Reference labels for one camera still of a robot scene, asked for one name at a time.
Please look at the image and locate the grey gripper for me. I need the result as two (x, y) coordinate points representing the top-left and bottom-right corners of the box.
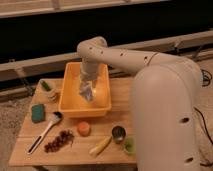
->
(80, 69), (98, 90)

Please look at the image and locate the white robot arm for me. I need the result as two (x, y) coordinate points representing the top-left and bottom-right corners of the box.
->
(77, 37), (202, 171)

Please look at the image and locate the yellow plastic tray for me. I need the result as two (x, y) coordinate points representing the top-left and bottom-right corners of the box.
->
(59, 62), (112, 118)

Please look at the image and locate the small beige toy stack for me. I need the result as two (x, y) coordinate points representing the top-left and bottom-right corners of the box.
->
(47, 89), (59, 102)

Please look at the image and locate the green pickle toy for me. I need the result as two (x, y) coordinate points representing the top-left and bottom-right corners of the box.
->
(40, 80), (52, 92)

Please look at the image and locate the white dish brush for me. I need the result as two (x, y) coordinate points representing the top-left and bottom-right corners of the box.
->
(27, 112), (63, 154)

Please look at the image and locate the bunch of dark grapes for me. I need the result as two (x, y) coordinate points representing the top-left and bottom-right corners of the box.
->
(44, 130), (74, 153)

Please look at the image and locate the metal cup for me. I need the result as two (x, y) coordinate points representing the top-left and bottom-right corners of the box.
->
(112, 126), (126, 144)

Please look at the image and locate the green sponge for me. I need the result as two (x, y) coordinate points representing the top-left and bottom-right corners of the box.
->
(31, 104), (45, 123)

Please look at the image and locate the yellow corn cob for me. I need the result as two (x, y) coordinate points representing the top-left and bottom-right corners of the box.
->
(89, 137), (112, 156)

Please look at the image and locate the green cup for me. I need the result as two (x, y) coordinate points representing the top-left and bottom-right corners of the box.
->
(123, 137), (135, 155)

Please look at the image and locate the black cable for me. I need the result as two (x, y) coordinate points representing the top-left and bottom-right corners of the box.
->
(194, 68), (213, 167)

